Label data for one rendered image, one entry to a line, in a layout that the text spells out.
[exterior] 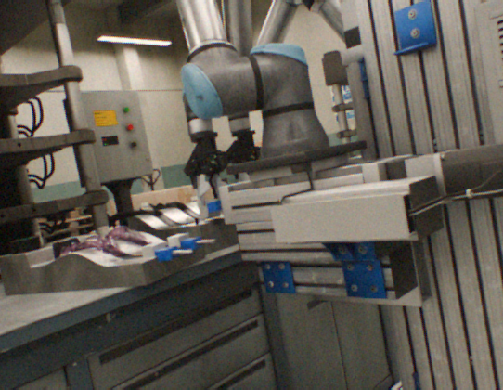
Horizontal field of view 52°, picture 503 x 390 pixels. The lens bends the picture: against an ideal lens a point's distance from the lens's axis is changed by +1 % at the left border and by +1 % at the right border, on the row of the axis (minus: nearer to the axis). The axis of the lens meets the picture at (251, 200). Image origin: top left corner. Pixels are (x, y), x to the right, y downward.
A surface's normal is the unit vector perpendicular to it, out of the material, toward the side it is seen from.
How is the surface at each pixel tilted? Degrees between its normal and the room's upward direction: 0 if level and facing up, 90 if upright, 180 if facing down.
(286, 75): 90
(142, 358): 90
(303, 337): 90
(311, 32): 90
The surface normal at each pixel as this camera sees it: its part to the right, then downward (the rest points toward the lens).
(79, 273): -0.45, 0.14
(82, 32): 0.75, -0.10
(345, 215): -0.68, 0.18
